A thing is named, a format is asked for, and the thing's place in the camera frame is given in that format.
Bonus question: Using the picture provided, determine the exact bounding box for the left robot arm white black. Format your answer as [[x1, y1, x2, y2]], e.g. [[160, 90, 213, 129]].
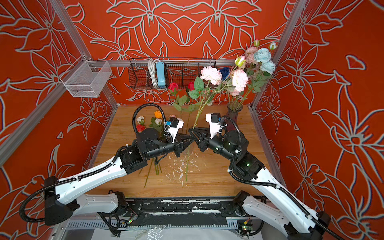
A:
[[19, 103, 194, 226]]

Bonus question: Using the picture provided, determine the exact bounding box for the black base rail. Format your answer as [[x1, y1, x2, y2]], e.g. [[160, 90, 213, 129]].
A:
[[101, 196, 262, 229]]

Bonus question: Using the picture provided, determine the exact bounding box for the purple glass fluted vase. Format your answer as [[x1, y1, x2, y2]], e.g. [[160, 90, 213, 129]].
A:
[[226, 103, 243, 123]]

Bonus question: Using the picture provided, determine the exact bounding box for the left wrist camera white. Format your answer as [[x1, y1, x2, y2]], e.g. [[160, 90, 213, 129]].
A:
[[164, 117, 184, 143]]

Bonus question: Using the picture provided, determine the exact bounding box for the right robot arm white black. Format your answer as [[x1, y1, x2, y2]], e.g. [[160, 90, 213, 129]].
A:
[[189, 113, 342, 240]]

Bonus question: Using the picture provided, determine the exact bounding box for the dark blue rose stem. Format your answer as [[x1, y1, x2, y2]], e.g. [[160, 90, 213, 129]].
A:
[[219, 67, 231, 82]]

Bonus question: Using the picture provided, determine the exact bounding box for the green flower stem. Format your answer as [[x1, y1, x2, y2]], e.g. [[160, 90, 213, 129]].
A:
[[245, 40, 260, 66]]

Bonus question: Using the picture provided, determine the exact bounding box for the light blue box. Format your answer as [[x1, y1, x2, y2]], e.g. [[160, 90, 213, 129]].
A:
[[156, 62, 166, 88]]

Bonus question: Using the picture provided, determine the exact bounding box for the white cable bundle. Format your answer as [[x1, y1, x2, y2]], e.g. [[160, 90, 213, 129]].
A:
[[146, 59, 160, 88]]

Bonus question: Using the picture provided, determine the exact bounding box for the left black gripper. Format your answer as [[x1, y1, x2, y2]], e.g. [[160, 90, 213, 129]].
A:
[[146, 132, 195, 160]]

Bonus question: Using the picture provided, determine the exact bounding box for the bunch of artificial flowers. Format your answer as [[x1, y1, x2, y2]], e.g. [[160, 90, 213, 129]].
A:
[[135, 110, 170, 189]]

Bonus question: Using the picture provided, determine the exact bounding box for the white mesh wall basket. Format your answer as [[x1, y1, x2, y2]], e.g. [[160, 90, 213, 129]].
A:
[[60, 61, 112, 98]]

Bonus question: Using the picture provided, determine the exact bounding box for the black wire wall basket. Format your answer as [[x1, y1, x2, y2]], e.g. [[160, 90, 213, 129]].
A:
[[128, 58, 217, 90]]

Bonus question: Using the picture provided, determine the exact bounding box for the light blue peony stem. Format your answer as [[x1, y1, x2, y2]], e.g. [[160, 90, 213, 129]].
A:
[[242, 41, 278, 110]]

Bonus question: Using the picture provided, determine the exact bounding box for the large pink peony stem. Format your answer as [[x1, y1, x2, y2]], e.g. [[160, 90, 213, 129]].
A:
[[183, 55, 250, 182]]

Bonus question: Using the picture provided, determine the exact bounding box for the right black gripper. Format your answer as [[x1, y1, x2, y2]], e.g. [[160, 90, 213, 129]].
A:
[[189, 125, 240, 163]]

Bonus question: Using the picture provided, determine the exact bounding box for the red rose stem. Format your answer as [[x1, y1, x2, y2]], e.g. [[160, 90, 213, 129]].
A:
[[168, 83, 188, 118], [187, 81, 200, 129]]

